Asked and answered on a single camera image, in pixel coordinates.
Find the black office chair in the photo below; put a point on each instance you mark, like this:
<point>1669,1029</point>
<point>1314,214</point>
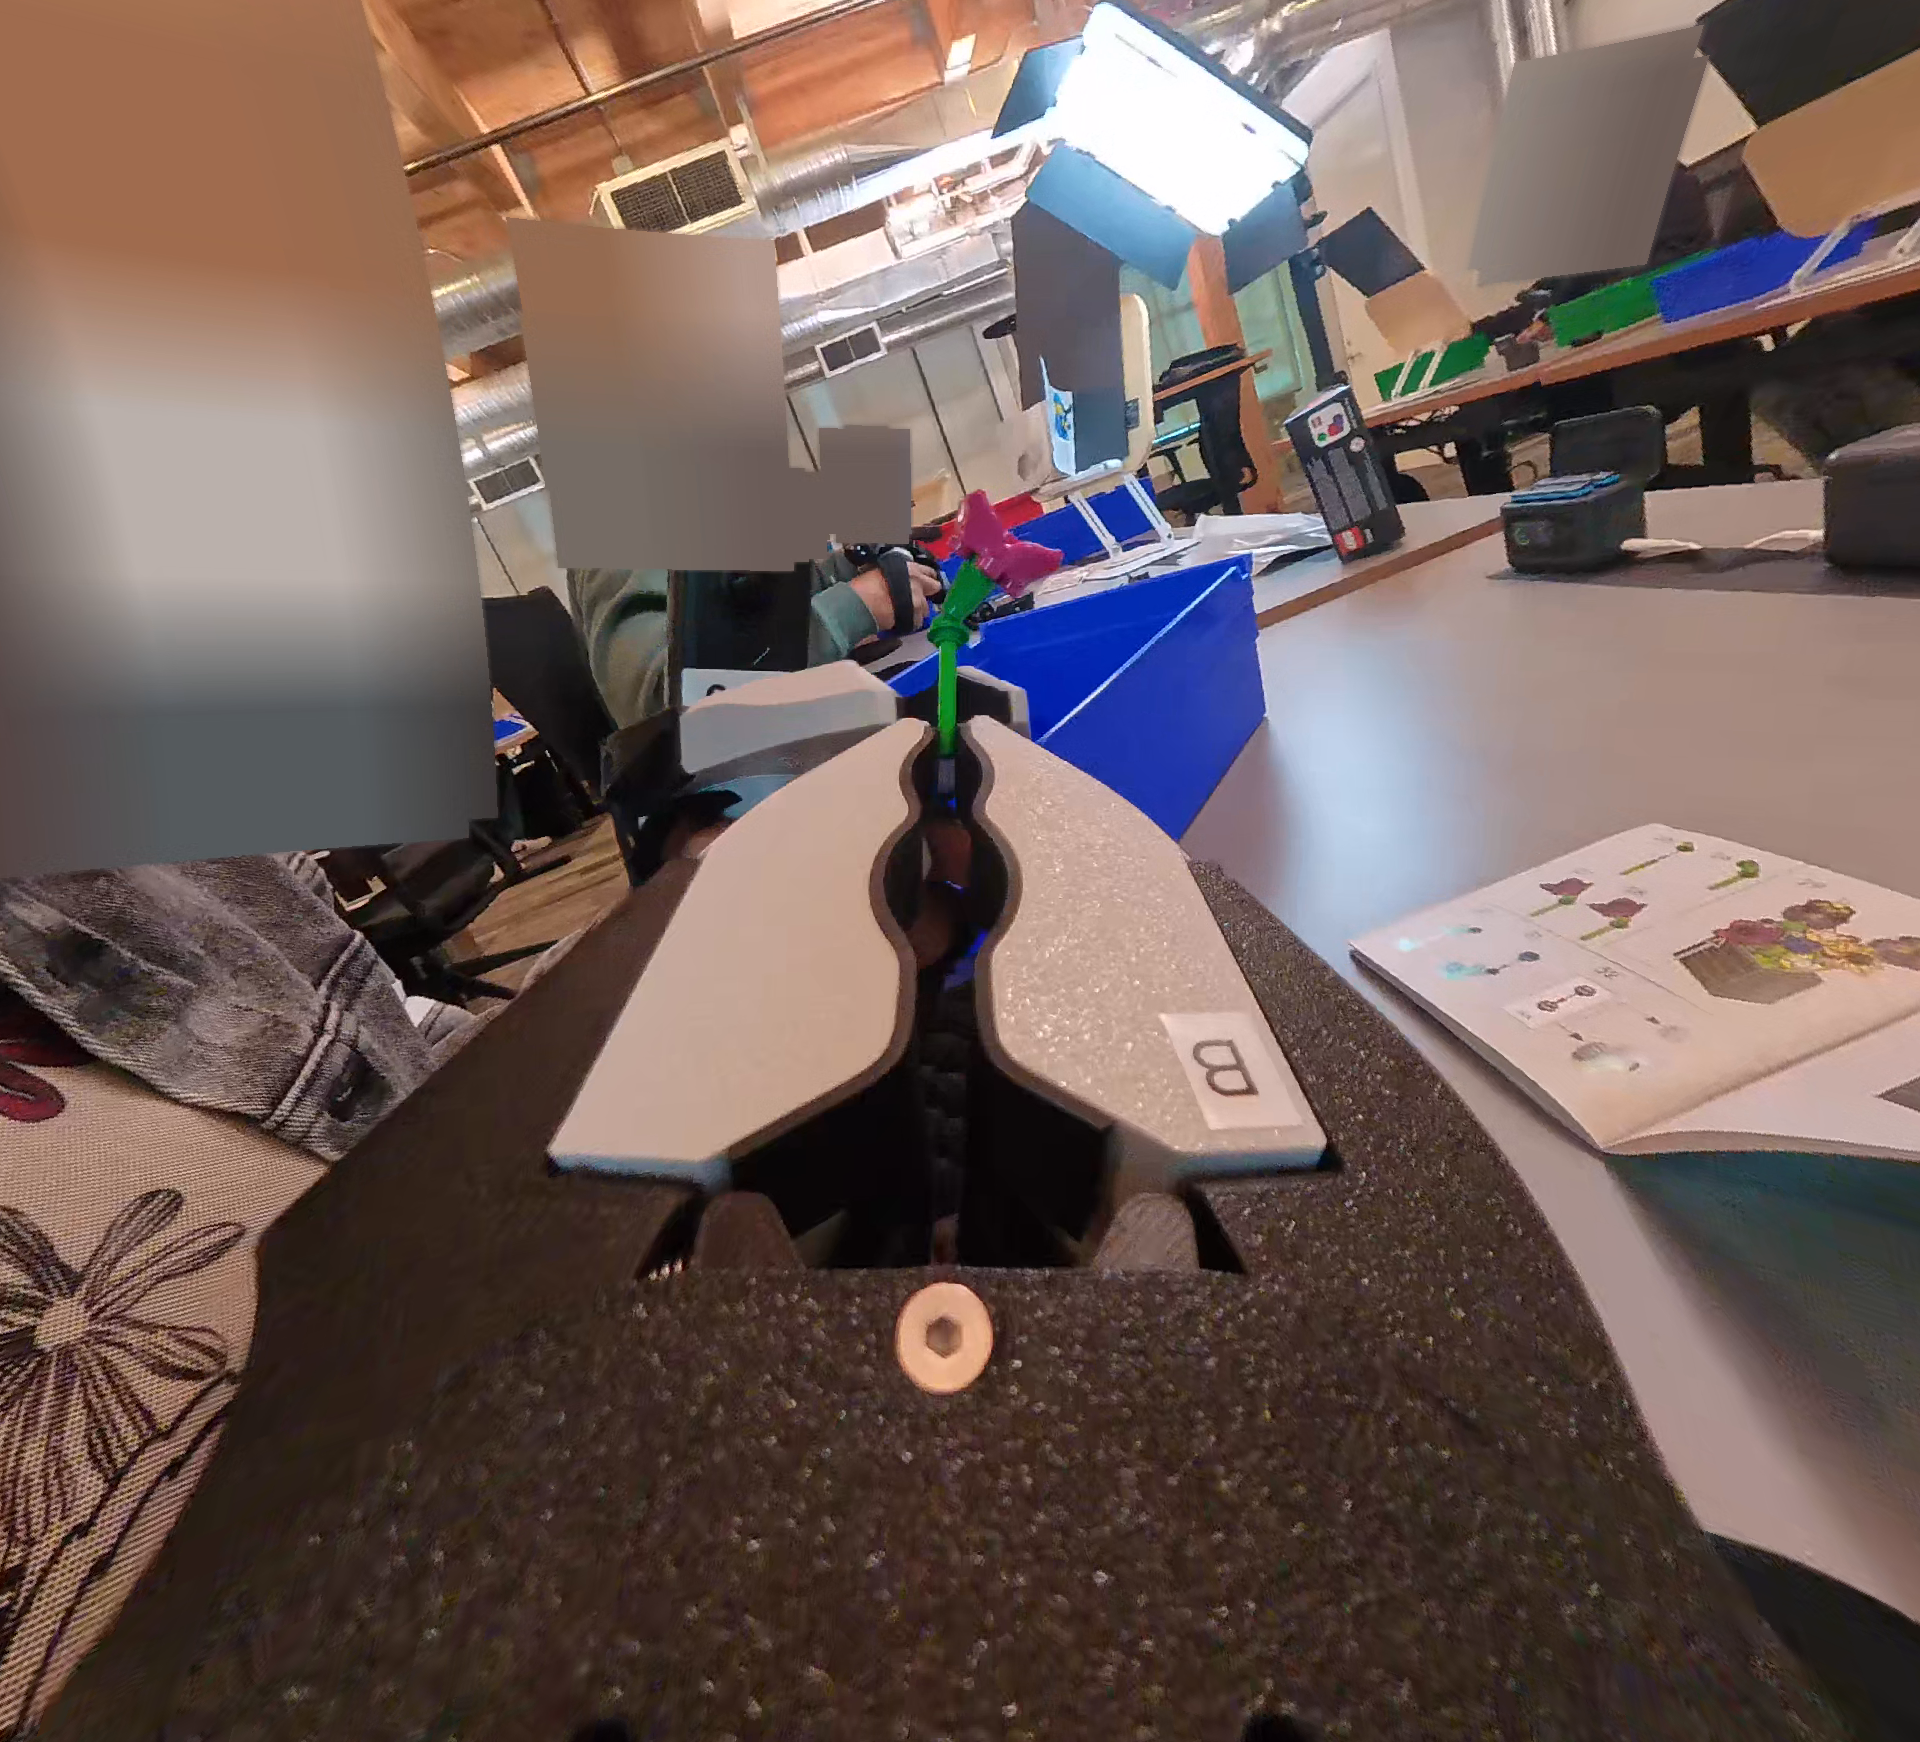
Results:
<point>538,692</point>

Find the studio light panel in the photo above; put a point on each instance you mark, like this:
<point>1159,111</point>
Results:
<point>1185,110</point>

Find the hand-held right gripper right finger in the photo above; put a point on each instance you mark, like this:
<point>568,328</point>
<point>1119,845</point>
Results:
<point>1110,964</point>

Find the small black toy box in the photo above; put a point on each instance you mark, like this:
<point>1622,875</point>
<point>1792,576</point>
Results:
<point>1342,481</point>

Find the blue plastic plate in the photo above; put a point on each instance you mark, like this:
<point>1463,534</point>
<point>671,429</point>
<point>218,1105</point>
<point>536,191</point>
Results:
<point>1755,272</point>

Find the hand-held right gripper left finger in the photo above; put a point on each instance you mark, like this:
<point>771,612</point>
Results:
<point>748,992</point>

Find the person's dark denim jacket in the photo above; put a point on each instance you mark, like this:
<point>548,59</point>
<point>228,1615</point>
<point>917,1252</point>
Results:
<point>226,964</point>

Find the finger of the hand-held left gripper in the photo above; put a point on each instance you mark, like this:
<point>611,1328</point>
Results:
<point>1003,700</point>
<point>797,715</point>

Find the wood edged desk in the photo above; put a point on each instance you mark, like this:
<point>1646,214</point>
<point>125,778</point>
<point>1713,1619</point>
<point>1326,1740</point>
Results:
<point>1725,353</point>

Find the green lego stem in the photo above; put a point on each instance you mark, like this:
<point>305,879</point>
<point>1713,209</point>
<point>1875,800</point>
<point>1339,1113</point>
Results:
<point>950,692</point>

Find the blue plastic bin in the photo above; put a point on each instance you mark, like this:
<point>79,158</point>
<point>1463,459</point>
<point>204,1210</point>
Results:
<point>1138,678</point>

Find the lego instruction booklet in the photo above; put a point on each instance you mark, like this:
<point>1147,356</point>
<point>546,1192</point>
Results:
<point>1769,1095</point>

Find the green plastic plate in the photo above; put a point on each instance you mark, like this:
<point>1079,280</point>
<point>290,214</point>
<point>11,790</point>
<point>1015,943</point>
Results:
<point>1423,370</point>
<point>1604,309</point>

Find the black equipment case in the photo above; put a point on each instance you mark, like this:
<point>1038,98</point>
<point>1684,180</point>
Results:
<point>1875,500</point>
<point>1589,500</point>

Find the white air vent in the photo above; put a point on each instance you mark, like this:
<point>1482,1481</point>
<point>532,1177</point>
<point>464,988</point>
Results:
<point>675,191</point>

